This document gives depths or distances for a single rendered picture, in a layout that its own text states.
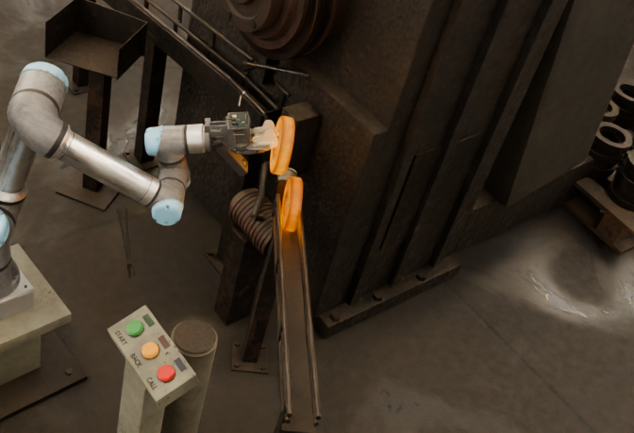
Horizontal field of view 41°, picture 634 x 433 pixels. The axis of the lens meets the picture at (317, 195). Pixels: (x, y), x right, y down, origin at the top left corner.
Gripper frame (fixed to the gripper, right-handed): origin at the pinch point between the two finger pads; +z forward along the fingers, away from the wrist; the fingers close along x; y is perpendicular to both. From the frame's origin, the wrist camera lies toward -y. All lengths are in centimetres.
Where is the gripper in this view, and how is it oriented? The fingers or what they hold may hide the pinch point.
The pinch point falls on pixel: (283, 140)
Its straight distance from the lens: 223.8
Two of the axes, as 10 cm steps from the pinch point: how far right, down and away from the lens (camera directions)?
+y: -0.4, -7.4, -6.7
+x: -0.4, -6.7, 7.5
